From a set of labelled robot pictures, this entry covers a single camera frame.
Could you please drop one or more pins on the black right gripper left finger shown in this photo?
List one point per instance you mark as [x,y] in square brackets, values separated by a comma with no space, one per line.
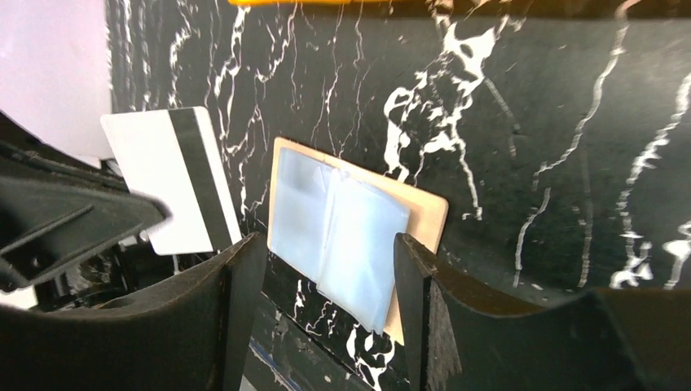
[188,332]

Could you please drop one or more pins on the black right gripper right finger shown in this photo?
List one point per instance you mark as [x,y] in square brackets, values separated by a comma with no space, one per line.
[460,334]

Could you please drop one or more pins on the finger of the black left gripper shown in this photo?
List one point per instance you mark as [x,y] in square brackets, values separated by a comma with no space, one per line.
[57,212]

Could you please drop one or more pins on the white card black stripe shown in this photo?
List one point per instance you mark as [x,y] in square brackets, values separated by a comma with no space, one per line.
[172,156]

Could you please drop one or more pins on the yellow three-compartment plastic bin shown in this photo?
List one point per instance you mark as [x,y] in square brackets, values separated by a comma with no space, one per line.
[321,2]

